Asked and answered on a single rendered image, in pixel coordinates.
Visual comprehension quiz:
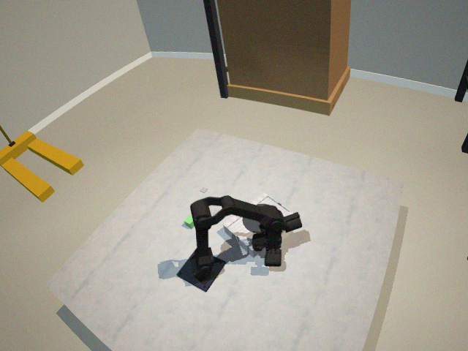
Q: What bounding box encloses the dark grey disc with small center hole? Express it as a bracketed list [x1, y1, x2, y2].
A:
[243, 204, 267, 234]

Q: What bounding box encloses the green cube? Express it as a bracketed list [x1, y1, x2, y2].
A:
[184, 215, 194, 229]

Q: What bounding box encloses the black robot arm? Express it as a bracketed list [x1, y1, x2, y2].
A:
[190, 195, 302, 285]

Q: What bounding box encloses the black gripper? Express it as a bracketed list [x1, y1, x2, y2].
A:
[264, 235, 282, 267]

